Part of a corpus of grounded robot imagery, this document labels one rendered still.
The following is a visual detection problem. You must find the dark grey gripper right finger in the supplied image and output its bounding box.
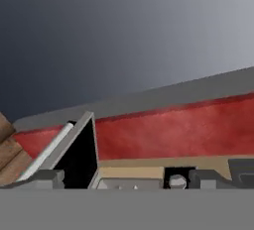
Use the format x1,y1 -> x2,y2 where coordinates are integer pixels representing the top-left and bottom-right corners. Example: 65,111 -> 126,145
188,169 -> 242,190

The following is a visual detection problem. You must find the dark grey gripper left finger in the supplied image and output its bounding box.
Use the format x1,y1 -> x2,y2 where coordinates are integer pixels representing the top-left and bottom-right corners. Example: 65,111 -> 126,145
5,169 -> 65,190

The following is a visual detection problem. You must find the grey oven door black glass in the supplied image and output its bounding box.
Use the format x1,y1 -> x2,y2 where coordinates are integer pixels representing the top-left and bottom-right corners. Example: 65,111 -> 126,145
19,110 -> 100,190

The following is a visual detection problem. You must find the dark grey appliance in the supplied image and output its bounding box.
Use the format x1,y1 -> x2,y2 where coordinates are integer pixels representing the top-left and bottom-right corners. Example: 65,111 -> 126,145
227,158 -> 254,189

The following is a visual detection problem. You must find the white oven door handle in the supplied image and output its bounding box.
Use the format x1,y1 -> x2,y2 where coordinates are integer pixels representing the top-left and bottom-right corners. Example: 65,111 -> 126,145
15,122 -> 75,182

